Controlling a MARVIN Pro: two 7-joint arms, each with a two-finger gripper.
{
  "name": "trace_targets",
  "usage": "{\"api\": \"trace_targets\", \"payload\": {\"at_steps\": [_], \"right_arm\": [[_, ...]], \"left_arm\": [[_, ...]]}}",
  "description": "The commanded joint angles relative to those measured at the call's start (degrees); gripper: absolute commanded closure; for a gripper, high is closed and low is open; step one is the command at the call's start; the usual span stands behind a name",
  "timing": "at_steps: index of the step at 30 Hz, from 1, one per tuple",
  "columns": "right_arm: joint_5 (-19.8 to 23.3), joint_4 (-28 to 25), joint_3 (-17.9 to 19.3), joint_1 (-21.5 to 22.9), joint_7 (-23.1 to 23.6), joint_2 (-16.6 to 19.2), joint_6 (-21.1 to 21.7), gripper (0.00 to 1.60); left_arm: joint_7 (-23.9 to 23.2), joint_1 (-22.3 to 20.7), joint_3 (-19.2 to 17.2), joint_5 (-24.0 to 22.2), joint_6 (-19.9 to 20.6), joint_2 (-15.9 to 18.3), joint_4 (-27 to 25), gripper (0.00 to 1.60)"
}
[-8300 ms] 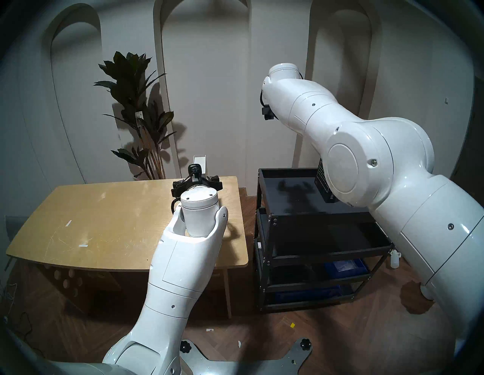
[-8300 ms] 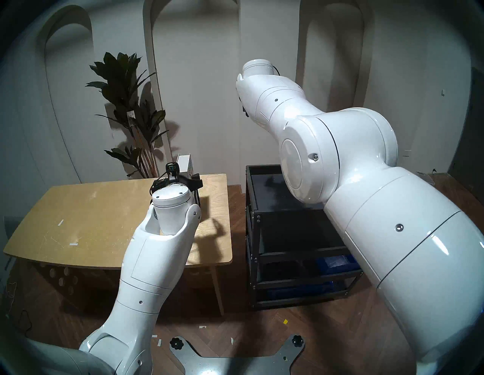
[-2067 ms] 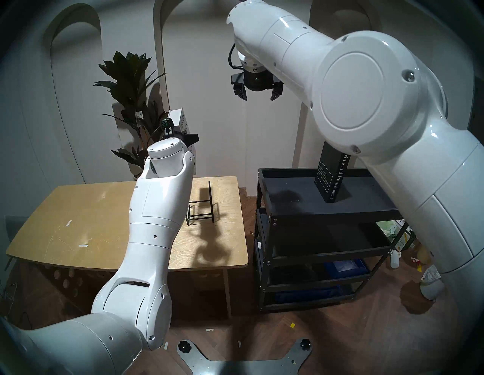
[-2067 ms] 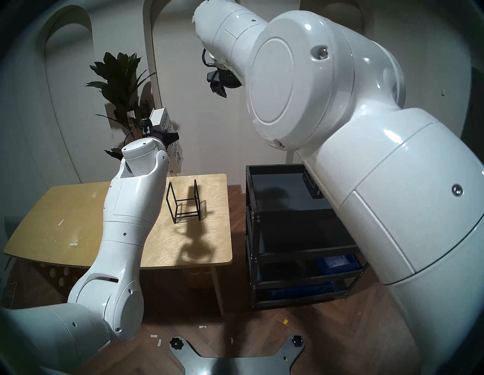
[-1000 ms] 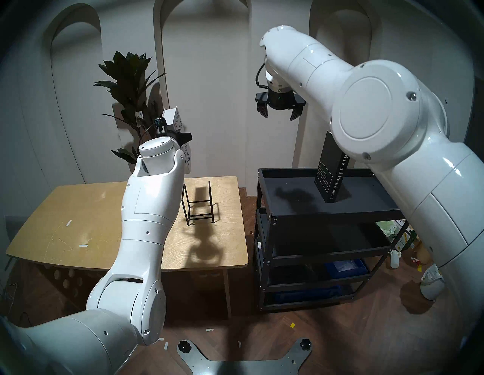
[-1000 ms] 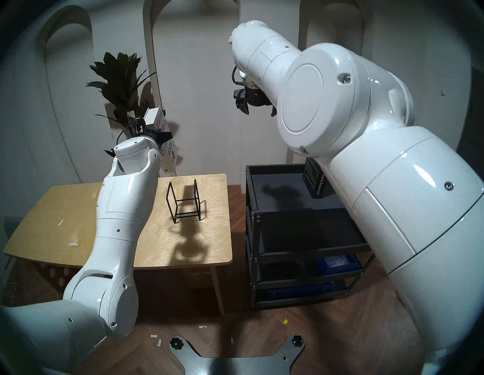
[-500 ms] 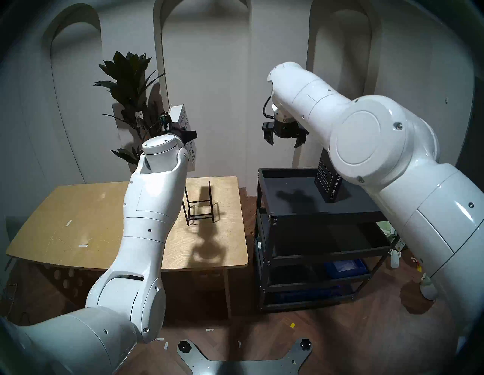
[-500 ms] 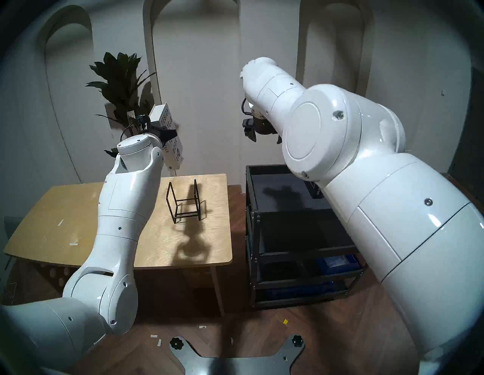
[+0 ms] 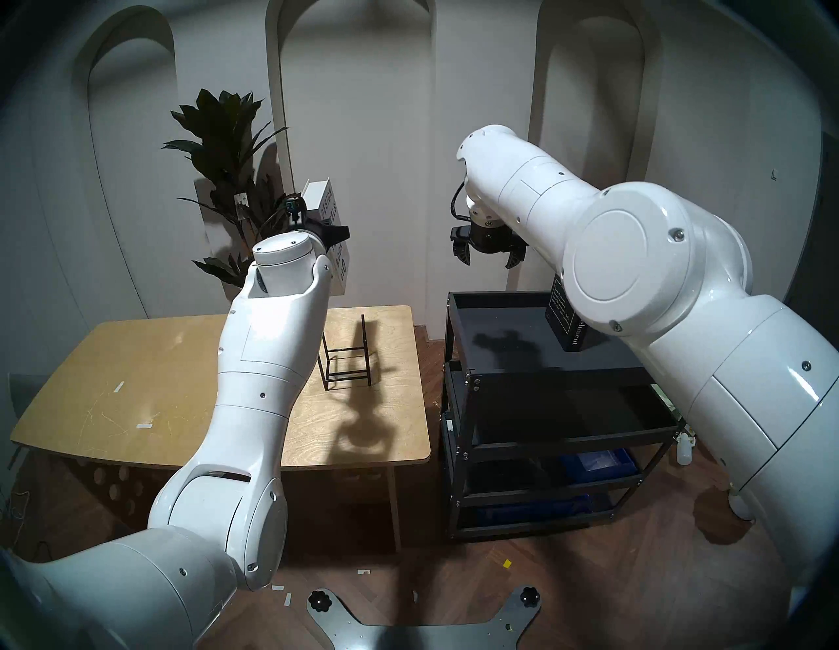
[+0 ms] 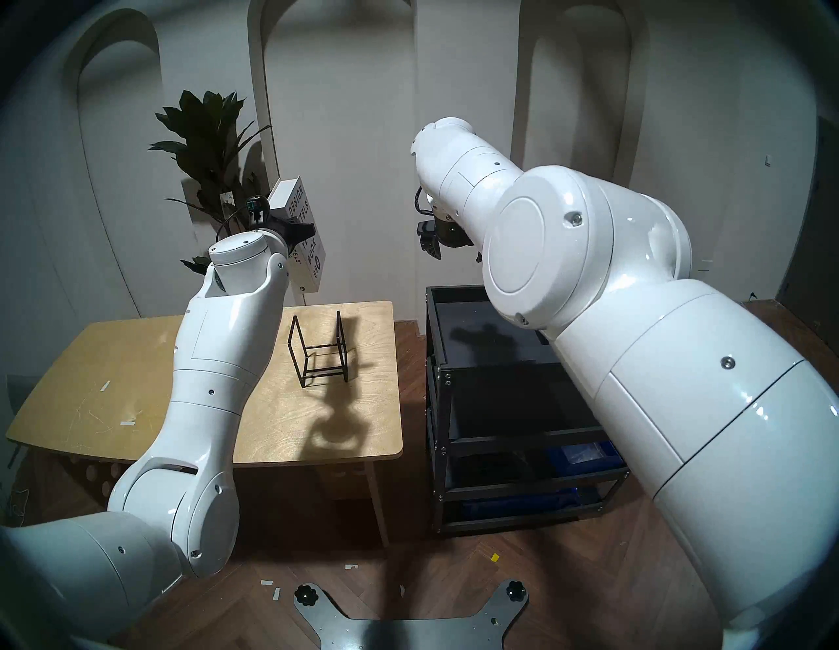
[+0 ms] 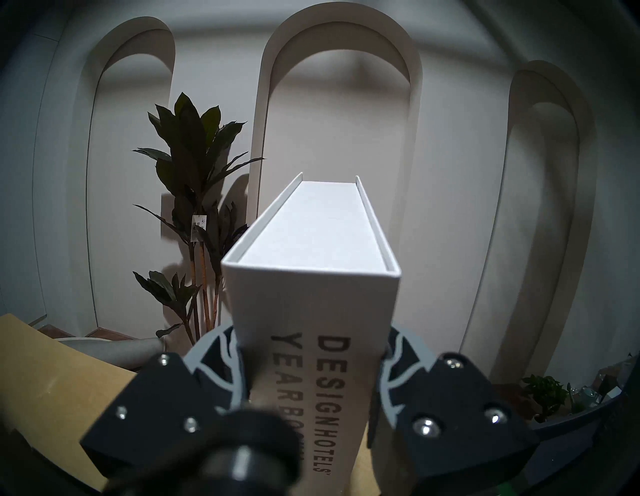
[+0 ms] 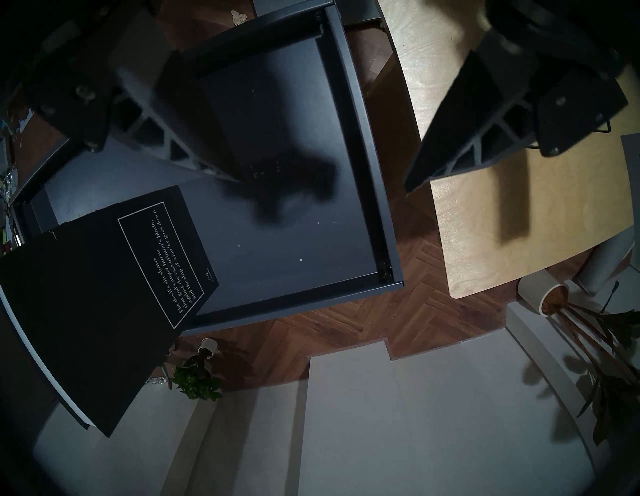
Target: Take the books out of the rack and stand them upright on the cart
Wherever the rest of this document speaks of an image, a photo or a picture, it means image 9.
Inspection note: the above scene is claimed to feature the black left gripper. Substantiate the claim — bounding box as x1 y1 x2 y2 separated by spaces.
308 220 351 254

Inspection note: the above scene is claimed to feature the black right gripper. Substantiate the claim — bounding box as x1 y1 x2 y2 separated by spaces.
450 220 530 269

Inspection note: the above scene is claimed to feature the white Design Hotels yearbook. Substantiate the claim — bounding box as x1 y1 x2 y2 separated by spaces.
302 180 351 296

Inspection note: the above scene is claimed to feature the black Crime and Punishment book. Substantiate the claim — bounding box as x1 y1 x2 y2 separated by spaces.
545 275 594 353

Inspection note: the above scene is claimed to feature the black three-shelf utility cart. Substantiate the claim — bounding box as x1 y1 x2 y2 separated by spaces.
442 290 689 541

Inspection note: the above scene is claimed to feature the tall dark green plant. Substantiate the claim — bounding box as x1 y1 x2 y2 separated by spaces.
163 90 307 312

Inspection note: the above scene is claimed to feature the light wooden table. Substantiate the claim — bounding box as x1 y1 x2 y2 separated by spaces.
10 305 432 551

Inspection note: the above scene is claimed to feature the blue plastic bin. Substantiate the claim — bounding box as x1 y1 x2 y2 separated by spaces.
564 449 640 479

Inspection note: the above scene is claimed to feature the black wire book stand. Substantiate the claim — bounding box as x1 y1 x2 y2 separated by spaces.
317 313 373 392

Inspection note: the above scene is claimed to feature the grey metal robot base plate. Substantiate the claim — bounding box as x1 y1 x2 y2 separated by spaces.
308 588 543 650

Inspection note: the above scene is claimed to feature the black floor cable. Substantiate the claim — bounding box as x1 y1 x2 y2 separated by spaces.
7 491 47 564

